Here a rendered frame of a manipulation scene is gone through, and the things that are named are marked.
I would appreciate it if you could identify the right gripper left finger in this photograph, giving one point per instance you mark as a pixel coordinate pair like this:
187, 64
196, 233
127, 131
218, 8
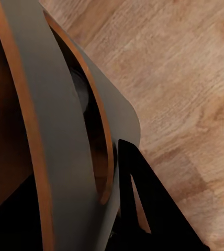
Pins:
20, 227

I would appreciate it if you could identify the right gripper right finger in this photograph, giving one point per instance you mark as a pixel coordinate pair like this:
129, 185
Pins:
170, 231

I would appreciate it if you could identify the can of soda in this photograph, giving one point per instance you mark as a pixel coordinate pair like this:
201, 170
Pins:
88, 103

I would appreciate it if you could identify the trash can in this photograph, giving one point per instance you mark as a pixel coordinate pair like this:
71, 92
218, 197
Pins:
42, 130

